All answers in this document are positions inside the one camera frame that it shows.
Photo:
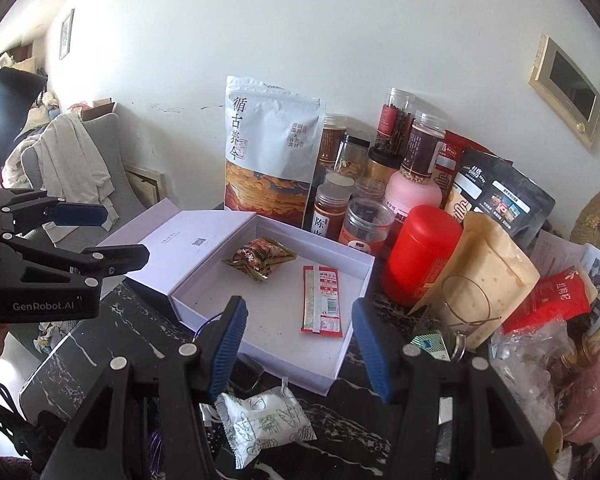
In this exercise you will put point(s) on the large white standing pouch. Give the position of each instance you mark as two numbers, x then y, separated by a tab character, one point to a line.
265	135

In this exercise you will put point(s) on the wide clear jar orange label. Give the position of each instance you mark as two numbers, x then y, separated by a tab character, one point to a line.
362	230

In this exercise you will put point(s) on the tall clear jar of beans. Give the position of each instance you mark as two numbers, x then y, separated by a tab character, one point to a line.
422	145

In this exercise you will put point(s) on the green white small packet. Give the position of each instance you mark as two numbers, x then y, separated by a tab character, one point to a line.
430	346

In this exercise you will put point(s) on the white printed packet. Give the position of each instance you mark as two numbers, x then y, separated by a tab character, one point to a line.
265	422

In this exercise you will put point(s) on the kraft paper bag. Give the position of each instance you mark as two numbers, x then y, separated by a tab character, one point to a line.
485	260

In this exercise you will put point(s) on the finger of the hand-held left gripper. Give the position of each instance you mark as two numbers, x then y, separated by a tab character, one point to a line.
115	259
80	213

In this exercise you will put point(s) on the cardboard box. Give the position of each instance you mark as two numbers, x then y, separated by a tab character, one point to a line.
97	109

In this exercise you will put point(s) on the red plastic canister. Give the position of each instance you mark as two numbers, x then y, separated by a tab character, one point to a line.
420	245

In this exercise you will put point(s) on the red snack bag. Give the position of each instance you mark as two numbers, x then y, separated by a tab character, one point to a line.
555	300

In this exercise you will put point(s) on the clear lid plastic jar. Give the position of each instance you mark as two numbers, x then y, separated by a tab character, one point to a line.
339	179

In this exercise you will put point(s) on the leaning picture frame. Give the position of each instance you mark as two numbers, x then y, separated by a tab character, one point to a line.
147	182

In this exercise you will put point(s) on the white gift box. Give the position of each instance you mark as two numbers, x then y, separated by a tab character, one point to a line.
280	310

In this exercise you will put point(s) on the red foil pouch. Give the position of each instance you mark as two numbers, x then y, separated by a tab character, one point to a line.
450	170

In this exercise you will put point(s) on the wall picture frame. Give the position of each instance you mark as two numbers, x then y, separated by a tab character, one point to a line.
66	32

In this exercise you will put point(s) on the clear jar brown label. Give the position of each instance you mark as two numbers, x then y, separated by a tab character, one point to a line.
331	140

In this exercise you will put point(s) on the crumpled white tissue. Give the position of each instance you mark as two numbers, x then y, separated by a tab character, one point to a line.
47	335

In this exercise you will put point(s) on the clear plastic bag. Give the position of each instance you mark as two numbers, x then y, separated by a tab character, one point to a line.
525	375

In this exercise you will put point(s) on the black lid amber jar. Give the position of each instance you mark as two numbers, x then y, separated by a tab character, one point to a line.
382	167

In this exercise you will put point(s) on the woven straw hat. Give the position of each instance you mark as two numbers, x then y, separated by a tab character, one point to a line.
597	215

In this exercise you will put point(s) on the empty clear plastic jar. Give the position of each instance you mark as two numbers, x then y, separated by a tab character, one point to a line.
370	187

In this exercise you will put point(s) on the tall clear jar red label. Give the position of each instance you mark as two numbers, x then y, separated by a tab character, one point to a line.
392	120

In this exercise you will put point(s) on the glass mug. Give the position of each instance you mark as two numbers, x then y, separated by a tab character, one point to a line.
460	305

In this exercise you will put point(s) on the pink lid jar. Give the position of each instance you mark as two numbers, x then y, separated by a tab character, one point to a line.
410	192

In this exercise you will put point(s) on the white clothes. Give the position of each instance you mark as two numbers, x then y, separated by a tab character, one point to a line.
75	155

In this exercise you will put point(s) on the red striped sachet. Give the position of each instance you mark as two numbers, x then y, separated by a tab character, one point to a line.
325	305

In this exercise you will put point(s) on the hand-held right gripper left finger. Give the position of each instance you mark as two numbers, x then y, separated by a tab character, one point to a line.
227	350

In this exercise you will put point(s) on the grey quilted chair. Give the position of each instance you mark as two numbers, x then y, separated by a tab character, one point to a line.
122	180

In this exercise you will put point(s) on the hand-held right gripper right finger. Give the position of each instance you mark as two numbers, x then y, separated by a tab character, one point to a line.
375	355

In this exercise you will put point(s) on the pink plastic bag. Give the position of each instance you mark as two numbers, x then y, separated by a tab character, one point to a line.
597	390

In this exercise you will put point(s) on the wall intercom panel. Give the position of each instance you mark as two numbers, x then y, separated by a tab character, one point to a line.
567	85

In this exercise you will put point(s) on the clear jar of orange peel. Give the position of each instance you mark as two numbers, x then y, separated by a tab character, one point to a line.
327	210

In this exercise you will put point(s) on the black oats pouch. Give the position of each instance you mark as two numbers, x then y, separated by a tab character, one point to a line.
500	195

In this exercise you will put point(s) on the black lid jar dried slices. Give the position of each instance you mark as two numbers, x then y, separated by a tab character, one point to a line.
352	155

